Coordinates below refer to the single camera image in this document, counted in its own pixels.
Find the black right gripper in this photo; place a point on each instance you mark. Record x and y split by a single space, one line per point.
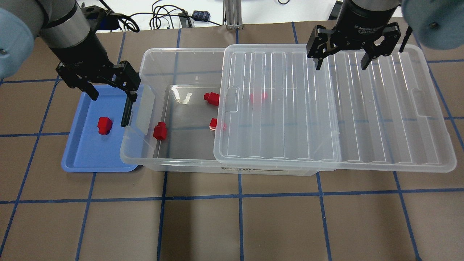
363 19

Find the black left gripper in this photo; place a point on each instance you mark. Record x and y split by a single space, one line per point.
80 51

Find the red block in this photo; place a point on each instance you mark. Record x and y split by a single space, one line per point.
214 124
104 125
160 131
257 99
212 98

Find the clear plastic box lid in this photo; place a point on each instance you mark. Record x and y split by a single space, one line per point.
384 118

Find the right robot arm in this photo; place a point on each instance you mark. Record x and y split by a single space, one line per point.
365 25

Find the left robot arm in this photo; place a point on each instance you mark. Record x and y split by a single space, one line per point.
69 30

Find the blue plastic tray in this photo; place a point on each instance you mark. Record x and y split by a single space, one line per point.
86 150

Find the clear plastic storage box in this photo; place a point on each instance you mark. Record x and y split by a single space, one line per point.
173 82

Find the black box latch handle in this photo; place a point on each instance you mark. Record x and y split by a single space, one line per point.
127 113

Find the aluminium frame post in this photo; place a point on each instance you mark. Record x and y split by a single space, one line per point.
232 11

